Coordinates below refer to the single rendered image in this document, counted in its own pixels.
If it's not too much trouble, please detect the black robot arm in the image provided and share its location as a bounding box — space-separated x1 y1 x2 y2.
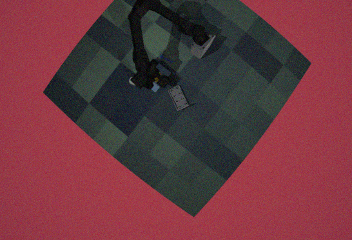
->
128 0 210 89

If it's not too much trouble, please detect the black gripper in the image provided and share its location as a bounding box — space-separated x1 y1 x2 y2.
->
150 68 170 88

